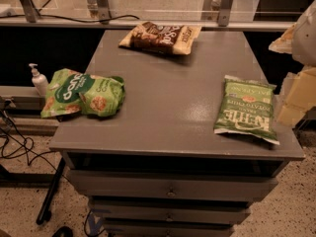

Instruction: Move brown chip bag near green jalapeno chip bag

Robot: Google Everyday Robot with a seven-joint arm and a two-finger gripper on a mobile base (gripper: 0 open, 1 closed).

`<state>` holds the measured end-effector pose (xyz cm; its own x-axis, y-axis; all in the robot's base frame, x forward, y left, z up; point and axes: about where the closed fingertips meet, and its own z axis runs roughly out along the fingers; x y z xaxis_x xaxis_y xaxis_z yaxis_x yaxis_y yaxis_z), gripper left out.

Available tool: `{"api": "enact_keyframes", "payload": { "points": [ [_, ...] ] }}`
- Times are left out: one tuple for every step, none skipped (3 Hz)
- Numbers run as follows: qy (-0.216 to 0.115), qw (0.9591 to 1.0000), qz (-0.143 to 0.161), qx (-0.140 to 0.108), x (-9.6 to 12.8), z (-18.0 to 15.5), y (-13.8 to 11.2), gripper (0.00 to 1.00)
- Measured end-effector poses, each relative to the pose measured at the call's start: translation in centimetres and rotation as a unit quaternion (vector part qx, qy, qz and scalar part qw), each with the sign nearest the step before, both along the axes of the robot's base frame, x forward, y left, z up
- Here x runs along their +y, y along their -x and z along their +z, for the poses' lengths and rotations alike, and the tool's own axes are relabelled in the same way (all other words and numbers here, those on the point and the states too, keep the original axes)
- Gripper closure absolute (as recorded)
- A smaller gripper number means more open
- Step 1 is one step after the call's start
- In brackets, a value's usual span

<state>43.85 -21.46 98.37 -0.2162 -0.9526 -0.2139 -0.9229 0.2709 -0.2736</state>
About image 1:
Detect green jalapeno kettle chip bag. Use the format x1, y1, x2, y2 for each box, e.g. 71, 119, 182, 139
213, 75, 279, 145

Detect metal window frame rail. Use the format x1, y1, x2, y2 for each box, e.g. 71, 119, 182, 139
0, 0, 297, 32

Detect grey drawer cabinet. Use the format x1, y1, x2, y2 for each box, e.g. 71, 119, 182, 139
50, 30, 303, 237

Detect black table leg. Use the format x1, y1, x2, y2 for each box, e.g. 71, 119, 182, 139
36, 159, 65, 225

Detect light green snack bag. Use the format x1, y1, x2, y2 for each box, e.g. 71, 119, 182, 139
40, 68, 125, 119

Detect brown chip bag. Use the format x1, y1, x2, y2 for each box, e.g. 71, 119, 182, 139
118, 22, 201, 55

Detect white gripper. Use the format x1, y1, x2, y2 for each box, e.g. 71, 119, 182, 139
269, 0, 316, 66

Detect black cable on ledge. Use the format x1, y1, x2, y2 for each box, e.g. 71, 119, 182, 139
0, 13, 140, 24

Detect black floor cables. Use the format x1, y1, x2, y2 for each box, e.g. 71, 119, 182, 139
0, 97, 63, 176

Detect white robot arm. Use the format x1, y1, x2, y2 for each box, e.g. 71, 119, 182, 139
269, 0, 316, 127

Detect white pump bottle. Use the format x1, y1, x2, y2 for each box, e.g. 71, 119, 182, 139
29, 63, 48, 96

